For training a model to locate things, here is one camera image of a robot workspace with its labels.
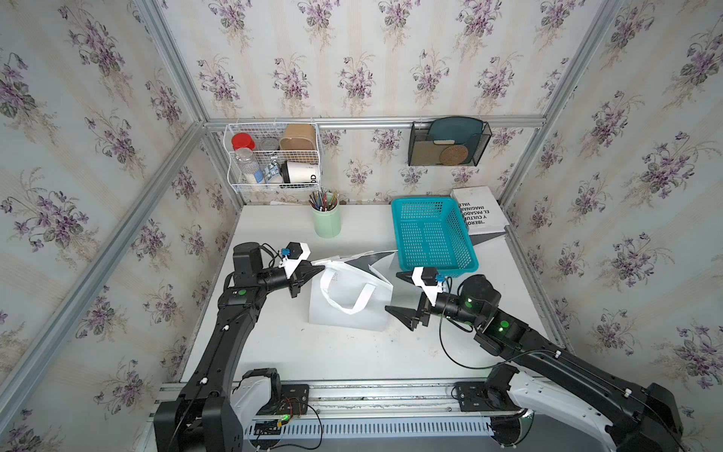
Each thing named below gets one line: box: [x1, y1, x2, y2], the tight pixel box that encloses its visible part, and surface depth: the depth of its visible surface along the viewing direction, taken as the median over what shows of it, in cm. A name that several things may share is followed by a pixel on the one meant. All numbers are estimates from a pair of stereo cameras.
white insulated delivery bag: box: [307, 249, 399, 333], surface depth 71 cm
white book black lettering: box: [449, 185, 511, 237], surface depth 109 cm
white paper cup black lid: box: [280, 160, 320, 184], surface depth 95 cm
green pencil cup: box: [308, 187, 342, 239], surface depth 104 cm
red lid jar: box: [231, 131, 256, 151], surface depth 93 cm
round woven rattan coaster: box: [439, 145, 469, 166], surface depth 100 cm
